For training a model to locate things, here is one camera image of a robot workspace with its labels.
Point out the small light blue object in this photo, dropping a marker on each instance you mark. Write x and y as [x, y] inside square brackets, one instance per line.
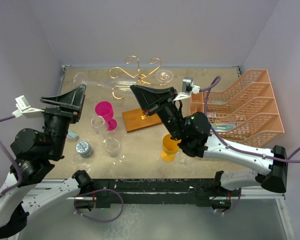
[72, 136]

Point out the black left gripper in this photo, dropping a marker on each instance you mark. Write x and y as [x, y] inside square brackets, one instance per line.
[74, 99]

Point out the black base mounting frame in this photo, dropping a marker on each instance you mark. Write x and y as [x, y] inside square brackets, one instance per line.
[201, 192]

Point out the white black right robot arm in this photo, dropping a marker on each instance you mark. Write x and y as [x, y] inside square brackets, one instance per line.
[262, 167]

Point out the peach plastic file organizer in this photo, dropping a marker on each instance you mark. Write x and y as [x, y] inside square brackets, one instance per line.
[249, 103]

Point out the pink plastic goblet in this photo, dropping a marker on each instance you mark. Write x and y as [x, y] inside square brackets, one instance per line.
[105, 110]

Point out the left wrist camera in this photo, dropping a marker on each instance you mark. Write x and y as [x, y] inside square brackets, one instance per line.
[23, 108]

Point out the light blue packet in organizer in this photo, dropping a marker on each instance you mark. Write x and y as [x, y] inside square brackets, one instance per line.
[223, 127]

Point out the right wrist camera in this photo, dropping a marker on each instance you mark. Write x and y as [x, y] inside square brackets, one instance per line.
[188, 88]

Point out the small round tin can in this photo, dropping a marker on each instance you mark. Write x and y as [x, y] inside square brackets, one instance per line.
[84, 149]

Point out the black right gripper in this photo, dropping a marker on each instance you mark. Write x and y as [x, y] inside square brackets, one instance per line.
[151, 100]

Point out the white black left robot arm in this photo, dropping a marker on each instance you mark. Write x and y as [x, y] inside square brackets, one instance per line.
[34, 151]

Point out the clear wine glass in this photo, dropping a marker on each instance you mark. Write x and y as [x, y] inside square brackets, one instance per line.
[100, 126]
[119, 85]
[114, 149]
[164, 77]

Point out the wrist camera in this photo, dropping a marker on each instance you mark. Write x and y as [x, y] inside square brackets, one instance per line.
[23, 108]
[188, 88]

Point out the orange plastic goblet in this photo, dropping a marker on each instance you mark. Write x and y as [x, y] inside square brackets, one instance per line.
[170, 148]

